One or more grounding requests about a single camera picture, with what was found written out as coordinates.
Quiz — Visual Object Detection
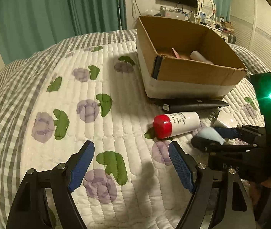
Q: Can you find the white bottle red cap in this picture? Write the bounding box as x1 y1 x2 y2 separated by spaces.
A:
153 112 200 139

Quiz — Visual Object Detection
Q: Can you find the light blue earbuds case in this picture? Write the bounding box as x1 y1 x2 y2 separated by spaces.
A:
197 127 225 145

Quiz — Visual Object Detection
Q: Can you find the black remote control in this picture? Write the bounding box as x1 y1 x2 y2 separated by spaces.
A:
154 99 228 113

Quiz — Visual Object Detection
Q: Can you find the brown cardboard box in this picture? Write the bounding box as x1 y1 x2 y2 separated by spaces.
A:
136 16 247 99

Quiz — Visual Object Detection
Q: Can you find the white tube in box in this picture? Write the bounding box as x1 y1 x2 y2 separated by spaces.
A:
190 51 213 64

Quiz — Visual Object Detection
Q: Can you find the pink patterned card box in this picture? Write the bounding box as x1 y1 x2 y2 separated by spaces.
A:
172 48 181 59

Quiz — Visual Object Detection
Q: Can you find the grey checked bed cover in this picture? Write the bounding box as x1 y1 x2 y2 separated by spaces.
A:
0 29 271 229

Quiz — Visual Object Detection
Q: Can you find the white dressing table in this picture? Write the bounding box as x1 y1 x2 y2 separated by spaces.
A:
197 18 235 44

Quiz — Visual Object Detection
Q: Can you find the white louvered wardrobe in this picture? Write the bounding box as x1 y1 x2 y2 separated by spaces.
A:
230 0 271 71

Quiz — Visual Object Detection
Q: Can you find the white oval vanity mirror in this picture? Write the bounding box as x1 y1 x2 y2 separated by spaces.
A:
198 0 216 19

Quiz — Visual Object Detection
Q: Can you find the teal curtain left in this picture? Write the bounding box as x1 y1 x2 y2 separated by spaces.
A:
0 0 127 64

